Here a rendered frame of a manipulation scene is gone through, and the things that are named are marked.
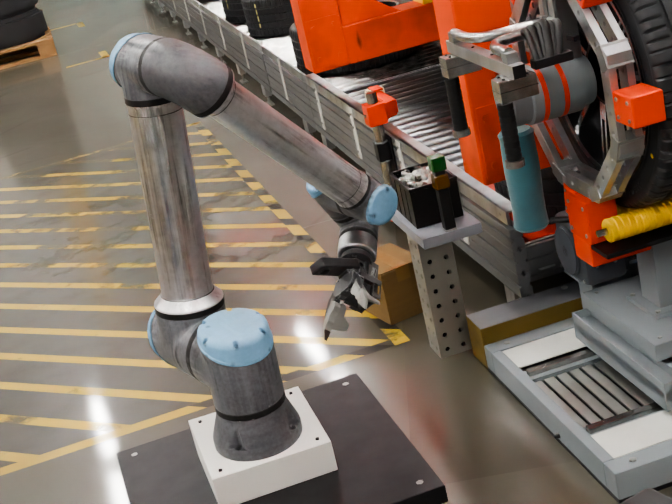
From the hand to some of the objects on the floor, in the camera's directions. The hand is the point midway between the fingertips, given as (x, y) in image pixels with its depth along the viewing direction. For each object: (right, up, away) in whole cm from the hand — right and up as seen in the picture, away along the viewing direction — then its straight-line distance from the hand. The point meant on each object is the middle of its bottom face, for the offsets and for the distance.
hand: (342, 324), depth 273 cm
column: (+33, -13, +100) cm, 106 cm away
